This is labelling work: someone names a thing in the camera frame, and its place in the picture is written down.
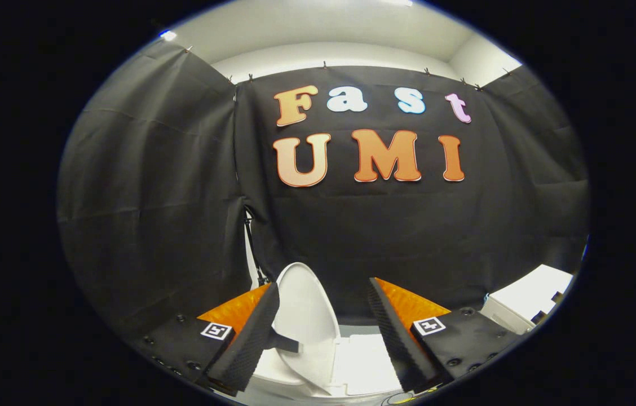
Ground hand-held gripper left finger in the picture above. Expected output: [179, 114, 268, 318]
[129, 281, 281, 394]

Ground black backdrop cloth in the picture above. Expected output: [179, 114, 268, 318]
[58, 38, 590, 350]

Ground black metal stand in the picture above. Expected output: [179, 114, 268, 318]
[241, 206, 270, 287]

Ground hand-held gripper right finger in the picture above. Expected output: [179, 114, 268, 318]
[367, 277, 522, 395]

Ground white drawer cabinet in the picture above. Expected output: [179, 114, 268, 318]
[480, 264, 576, 337]

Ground yellow cable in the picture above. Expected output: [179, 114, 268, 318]
[387, 387, 438, 404]

